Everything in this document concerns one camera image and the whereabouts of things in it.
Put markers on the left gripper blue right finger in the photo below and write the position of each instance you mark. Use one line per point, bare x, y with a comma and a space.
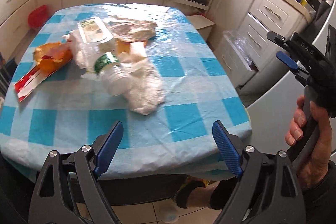
229, 146

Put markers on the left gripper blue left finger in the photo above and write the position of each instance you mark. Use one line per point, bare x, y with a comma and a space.
106, 148

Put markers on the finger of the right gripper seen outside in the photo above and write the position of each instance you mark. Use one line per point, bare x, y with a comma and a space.
290, 63

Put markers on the white tissue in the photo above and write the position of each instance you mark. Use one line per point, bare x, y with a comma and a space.
146, 92

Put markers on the clear plastic bottle green label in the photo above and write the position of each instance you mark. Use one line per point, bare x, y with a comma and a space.
97, 46

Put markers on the red yellow snack wrapper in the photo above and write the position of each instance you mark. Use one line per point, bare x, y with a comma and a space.
29, 82

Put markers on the orange peel piece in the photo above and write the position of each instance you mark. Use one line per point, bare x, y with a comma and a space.
50, 57

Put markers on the printed white plastic bag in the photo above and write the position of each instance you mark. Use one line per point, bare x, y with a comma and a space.
130, 30

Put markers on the person's right hand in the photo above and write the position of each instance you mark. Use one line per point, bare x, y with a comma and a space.
315, 169

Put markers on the open white bottom drawer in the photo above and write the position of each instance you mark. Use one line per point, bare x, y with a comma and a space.
236, 67

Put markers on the clear plastic bag in drawer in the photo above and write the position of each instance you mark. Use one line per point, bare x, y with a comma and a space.
241, 44

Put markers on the person's foot in slipper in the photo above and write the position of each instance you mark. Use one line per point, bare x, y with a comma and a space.
195, 192

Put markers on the blue checkered tablecloth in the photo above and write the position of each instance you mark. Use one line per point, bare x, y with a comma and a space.
167, 95

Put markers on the white step stool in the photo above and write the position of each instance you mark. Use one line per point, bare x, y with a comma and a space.
203, 25

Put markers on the red waste basket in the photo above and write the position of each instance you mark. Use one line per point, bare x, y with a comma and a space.
38, 17

